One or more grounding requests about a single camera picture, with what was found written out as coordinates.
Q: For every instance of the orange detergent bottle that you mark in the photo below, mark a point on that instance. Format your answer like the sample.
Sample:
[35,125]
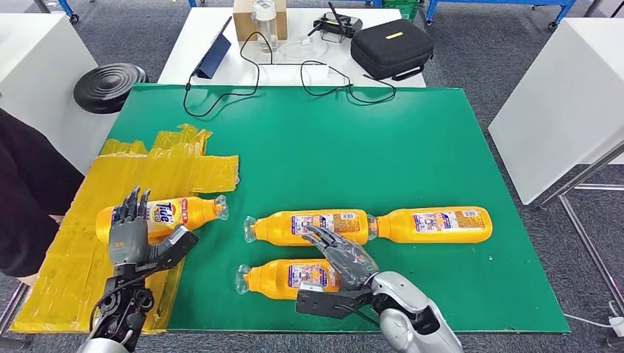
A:
[268,280]
[400,229]
[273,229]
[195,212]

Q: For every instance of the yellow tape sheet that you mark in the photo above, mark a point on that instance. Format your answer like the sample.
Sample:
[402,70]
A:
[146,165]

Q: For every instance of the black remote controller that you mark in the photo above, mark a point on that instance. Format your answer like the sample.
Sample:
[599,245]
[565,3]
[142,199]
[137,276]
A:
[341,23]

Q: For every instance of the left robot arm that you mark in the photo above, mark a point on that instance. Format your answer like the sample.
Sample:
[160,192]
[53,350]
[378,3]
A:
[122,307]

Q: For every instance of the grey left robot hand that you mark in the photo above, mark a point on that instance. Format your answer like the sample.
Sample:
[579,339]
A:
[127,239]

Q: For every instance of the person's hand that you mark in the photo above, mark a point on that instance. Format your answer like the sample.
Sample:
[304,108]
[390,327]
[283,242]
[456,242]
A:
[29,280]

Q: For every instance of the black carrying case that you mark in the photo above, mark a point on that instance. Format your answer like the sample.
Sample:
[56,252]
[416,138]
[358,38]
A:
[390,48]

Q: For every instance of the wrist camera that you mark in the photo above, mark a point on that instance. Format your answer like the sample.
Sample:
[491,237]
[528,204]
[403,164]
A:
[322,302]
[178,243]

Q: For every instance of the clear plastic water bottle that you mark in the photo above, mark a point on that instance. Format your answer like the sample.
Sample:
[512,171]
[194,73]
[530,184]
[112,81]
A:
[265,29]

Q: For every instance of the black round ribbed disc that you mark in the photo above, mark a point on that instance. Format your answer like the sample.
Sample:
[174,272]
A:
[109,87]

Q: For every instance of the white table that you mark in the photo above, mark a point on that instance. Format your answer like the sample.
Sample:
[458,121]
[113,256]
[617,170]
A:
[175,63]

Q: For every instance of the green table mat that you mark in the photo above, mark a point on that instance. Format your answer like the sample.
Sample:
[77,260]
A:
[341,146]

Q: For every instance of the cardboard box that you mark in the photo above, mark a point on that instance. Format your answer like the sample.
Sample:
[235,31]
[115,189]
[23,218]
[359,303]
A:
[244,24]

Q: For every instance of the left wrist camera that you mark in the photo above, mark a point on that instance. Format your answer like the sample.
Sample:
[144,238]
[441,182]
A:
[178,243]

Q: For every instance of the grey metal table frame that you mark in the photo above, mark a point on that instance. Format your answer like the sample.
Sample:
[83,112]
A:
[591,252]

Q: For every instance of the white power adapter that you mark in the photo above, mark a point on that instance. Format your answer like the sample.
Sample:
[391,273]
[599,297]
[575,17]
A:
[292,73]

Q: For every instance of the green crate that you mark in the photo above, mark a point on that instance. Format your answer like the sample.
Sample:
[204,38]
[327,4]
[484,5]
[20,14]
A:
[400,3]

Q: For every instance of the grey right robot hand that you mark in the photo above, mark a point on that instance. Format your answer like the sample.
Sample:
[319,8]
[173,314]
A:
[348,260]

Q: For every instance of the person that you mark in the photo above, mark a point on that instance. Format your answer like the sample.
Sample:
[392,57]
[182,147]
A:
[29,195]

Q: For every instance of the white wall plug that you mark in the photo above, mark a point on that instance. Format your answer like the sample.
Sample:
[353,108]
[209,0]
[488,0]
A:
[616,325]

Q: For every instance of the dark blue tablet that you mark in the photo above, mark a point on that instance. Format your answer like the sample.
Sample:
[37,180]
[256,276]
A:
[214,56]

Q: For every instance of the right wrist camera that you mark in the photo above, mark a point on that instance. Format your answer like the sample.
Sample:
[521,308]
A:
[322,302]

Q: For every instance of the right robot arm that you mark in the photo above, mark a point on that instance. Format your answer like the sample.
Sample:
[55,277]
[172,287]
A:
[409,316]

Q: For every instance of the blue metal cart frame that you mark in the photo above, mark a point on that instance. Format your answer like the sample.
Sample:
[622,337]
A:
[429,12]
[66,7]

